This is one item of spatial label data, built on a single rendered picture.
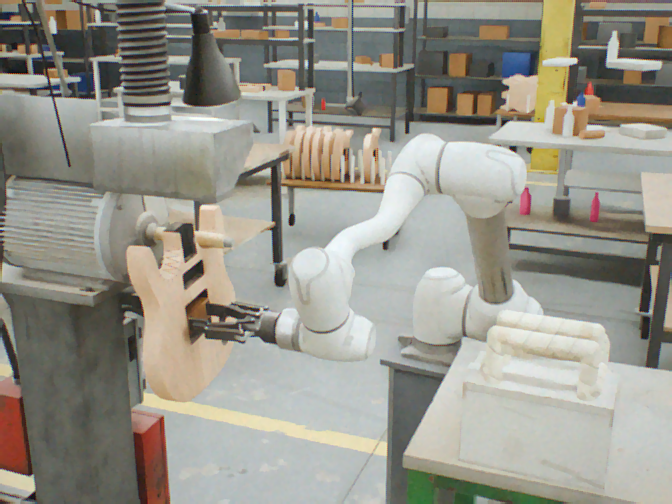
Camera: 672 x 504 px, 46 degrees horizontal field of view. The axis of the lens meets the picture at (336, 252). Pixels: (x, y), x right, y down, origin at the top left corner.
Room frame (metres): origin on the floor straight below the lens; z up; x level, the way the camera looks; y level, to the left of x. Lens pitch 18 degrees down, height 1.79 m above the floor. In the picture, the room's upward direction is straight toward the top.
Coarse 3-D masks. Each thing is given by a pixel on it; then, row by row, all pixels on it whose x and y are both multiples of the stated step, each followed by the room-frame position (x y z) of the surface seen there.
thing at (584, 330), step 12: (504, 312) 1.40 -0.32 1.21; (516, 312) 1.40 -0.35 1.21; (516, 324) 1.38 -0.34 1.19; (528, 324) 1.37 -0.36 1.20; (540, 324) 1.36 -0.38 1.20; (552, 324) 1.36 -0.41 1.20; (564, 324) 1.35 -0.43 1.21; (576, 324) 1.35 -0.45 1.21; (588, 324) 1.34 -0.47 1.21; (576, 336) 1.34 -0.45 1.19; (588, 336) 1.33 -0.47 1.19
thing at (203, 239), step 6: (156, 228) 1.78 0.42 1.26; (162, 228) 1.77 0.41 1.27; (156, 234) 1.76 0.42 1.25; (198, 234) 1.73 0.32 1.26; (204, 234) 1.73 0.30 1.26; (210, 234) 1.73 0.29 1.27; (216, 234) 1.72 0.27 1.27; (162, 240) 1.77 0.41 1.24; (198, 240) 1.72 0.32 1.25; (204, 240) 1.72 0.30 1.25; (210, 240) 1.71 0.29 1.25; (216, 240) 1.71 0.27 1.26; (222, 240) 1.70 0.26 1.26; (210, 246) 1.72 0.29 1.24; (216, 246) 1.71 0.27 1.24; (222, 246) 1.70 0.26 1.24
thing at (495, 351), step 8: (488, 336) 1.33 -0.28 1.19; (488, 344) 1.32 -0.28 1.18; (496, 344) 1.31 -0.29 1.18; (488, 352) 1.32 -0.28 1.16; (496, 352) 1.31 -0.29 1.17; (488, 360) 1.32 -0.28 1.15; (496, 360) 1.31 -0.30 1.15; (488, 368) 1.32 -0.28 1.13; (496, 368) 1.31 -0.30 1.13; (488, 376) 1.32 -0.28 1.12; (496, 376) 1.31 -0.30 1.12
